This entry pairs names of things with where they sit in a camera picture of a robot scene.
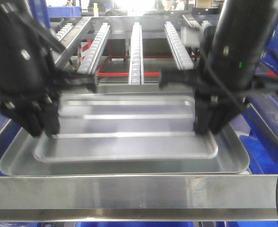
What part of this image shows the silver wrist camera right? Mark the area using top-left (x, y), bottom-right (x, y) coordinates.
top-left (181, 23), bottom-right (215, 48)

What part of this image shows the small silver ribbed tray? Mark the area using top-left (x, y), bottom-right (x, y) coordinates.
top-left (33, 93), bottom-right (218, 163)

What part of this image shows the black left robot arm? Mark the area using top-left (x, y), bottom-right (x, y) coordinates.
top-left (0, 0), bottom-right (97, 137)

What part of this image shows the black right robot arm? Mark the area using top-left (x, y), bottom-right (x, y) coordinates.
top-left (159, 0), bottom-right (278, 135)

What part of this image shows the middle white roller track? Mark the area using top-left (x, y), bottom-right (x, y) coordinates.
top-left (128, 22), bottom-right (144, 85)

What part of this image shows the blue crate below right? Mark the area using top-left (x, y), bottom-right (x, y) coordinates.
top-left (231, 95), bottom-right (278, 174)

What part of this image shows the steel front rack beam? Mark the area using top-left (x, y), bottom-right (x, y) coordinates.
top-left (0, 175), bottom-right (278, 222)

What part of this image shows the yellow bottle in background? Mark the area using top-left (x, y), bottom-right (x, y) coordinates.
top-left (93, 2), bottom-right (99, 17)

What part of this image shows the left steel divider rail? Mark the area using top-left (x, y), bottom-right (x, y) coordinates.
top-left (52, 17), bottom-right (92, 70)

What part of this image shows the right white roller track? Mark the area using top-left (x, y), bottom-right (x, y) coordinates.
top-left (164, 21), bottom-right (194, 70)

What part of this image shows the white roller track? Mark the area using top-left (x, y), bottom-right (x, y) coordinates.
top-left (164, 21), bottom-right (194, 70)
top-left (77, 23), bottom-right (110, 75)
top-left (128, 22), bottom-right (144, 85)

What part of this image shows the large silver tray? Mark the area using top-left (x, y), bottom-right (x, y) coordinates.
top-left (0, 90), bottom-right (251, 176)

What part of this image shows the left white roller track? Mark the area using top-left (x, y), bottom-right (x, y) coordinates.
top-left (77, 23), bottom-right (110, 75)

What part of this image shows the red metal cart frame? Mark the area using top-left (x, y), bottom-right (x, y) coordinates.
top-left (81, 39), bottom-right (278, 83)

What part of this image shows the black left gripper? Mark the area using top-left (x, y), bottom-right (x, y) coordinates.
top-left (0, 68), bottom-right (99, 138)

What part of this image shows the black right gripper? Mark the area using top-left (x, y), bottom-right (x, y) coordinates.
top-left (159, 68), bottom-right (278, 135)

